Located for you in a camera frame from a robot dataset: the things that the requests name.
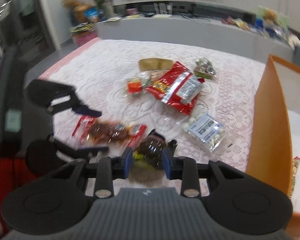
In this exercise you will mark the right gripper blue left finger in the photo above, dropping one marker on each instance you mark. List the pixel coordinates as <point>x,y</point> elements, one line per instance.
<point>120,166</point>

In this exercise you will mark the white lace tablecloth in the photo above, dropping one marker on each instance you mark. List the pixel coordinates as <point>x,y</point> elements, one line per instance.
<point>100,68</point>

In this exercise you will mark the red brown jerky snack packet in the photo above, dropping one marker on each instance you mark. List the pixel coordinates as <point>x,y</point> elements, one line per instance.
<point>98,131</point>

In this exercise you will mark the small green mixed snack packet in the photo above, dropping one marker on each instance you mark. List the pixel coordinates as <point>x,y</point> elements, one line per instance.
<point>204,69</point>

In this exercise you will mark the clear pastry pack red label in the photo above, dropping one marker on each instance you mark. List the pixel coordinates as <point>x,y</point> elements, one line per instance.
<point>138,83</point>

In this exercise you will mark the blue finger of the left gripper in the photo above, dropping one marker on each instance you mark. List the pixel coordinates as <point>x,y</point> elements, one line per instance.
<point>86,110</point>
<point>84,152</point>

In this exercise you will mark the white wifi router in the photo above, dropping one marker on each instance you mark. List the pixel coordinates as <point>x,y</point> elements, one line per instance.
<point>163,10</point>

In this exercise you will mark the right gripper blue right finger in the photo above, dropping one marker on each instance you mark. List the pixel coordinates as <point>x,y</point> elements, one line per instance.
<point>169,161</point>

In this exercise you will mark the gold-topped cracker snack bag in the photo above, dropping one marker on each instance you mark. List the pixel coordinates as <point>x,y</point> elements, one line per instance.
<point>152,64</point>

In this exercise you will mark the pink storage basket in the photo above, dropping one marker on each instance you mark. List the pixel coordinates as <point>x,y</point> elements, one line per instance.
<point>81,37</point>

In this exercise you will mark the long grey TV cabinet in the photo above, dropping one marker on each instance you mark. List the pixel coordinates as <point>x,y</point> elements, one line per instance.
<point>198,24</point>

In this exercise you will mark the large red snack bag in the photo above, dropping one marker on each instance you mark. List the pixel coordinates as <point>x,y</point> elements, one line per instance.
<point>178,88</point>

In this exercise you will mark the golden brown vase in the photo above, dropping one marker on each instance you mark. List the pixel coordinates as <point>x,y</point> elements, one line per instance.
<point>79,12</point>

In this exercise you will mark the dark snack packet yellow label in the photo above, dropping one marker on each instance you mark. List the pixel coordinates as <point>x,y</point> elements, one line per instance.
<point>148,153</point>

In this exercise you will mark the brown teddy bear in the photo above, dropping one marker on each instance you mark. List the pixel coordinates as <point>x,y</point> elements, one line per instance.
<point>269,15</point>

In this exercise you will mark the potted green plant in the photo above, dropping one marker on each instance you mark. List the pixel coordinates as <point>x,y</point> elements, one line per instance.
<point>104,8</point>

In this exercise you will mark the orange white storage box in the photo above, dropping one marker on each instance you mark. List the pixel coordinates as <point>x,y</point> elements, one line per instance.
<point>274,156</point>

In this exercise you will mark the clear bag white candy balls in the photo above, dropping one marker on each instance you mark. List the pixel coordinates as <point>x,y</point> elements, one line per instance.
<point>211,133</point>

